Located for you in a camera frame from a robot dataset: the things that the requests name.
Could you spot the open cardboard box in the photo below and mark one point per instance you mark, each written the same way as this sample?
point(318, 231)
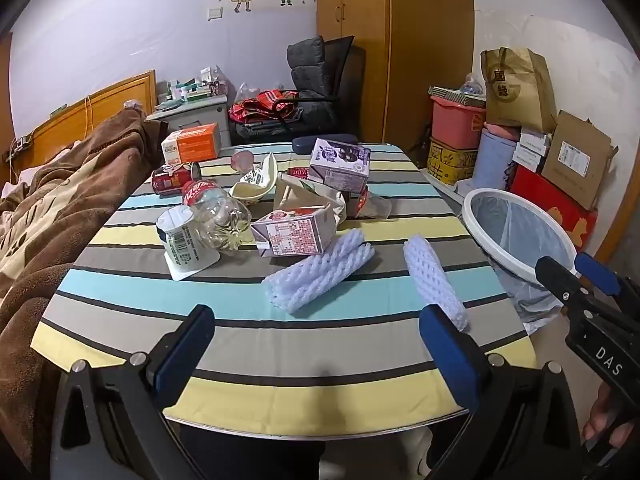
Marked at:
point(575, 160)

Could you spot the pink round lid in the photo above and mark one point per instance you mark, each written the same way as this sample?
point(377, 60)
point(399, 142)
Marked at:
point(502, 131)

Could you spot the grey nightstand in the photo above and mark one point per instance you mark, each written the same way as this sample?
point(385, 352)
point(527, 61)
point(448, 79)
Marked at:
point(200, 112)

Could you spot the wooden door frame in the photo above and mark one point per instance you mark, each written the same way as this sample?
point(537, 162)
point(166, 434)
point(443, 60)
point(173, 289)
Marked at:
point(617, 210)

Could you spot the pink crumpled wrapper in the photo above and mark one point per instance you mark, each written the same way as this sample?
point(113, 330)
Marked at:
point(242, 159)

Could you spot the pile of small boxes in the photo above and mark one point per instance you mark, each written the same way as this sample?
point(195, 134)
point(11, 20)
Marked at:
point(192, 87)

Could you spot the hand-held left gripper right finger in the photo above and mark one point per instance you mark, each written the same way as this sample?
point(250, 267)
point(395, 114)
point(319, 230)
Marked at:
point(450, 355)

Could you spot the white foam fruit net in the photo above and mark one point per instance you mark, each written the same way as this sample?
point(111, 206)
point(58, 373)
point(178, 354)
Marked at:
point(432, 280)
point(315, 275)

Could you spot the light blue cylinder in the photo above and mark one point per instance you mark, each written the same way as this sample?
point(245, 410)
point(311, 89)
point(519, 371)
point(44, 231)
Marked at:
point(492, 160)

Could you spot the brown blanket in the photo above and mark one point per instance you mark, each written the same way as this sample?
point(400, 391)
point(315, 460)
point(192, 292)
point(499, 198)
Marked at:
point(60, 200)

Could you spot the patterned paper cup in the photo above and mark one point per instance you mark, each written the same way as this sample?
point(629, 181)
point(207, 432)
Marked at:
point(255, 180)

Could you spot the white trash bin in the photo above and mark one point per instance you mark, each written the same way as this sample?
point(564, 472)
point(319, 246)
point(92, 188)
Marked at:
point(472, 210)

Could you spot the red drink can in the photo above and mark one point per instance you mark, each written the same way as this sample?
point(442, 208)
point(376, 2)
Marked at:
point(172, 178)

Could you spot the patterned flat box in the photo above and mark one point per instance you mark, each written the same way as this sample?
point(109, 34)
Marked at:
point(452, 95)

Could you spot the wooden wardrobe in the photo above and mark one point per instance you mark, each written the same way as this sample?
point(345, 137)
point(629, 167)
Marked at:
point(420, 35)

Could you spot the pink plastic storage bin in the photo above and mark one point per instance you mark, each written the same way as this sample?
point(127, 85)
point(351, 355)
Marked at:
point(455, 122)

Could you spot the black glasses case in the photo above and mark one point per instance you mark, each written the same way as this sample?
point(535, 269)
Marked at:
point(325, 143)

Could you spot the grey chair cushion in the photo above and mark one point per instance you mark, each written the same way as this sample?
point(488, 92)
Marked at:
point(305, 65)

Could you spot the red gift box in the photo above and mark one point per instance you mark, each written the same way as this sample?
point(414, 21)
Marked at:
point(550, 200)

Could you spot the orange and white box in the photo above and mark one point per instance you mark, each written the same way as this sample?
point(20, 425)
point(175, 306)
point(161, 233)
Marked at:
point(197, 144)

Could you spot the black chair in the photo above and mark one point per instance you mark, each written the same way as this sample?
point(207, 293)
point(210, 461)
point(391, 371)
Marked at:
point(340, 85)

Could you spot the small white box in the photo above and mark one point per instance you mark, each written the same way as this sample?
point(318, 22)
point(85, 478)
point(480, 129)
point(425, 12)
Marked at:
point(525, 165)
point(535, 137)
point(530, 152)

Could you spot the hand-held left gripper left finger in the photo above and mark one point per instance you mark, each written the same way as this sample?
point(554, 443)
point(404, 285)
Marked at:
point(185, 355)

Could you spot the pink milk carton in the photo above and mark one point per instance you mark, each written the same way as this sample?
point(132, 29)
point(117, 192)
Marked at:
point(295, 232)

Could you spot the wooden bed headboard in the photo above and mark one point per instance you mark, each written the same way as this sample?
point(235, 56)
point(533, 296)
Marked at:
point(100, 105)

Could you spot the clear plastic bottle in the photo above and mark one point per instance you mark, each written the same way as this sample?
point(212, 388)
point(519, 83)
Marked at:
point(220, 220)

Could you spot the purple drink carton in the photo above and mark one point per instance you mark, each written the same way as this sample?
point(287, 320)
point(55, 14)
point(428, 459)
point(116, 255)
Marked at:
point(340, 160)

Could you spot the beige torn carton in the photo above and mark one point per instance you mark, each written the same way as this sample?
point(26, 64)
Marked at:
point(300, 192)

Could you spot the white wall switch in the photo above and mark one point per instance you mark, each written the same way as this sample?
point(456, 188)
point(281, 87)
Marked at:
point(214, 13)

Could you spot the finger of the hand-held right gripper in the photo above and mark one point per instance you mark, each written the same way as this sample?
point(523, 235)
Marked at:
point(555, 275)
point(595, 272)

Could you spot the person's right hand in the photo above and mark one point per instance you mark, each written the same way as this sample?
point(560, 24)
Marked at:
point(602, 420)

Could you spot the yellow patterned box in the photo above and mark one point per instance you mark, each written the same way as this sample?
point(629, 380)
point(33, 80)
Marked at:
point(450, 162)

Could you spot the clear plastic bag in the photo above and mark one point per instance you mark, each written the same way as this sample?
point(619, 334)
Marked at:
point(472, 82)
point(245, 92)

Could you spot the clear bin liner bag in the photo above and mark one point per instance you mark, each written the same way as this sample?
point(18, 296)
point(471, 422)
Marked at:
point(530, 240)

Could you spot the brown paper bag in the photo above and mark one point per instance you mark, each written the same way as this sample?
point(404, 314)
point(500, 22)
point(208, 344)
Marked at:
point(520, 90)

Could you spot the red shopping bags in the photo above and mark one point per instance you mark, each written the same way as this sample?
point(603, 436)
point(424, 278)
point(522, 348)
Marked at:
point(260, 105)

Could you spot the white yogurt cup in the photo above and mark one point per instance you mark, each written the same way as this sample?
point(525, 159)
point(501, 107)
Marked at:
point(180, 240)

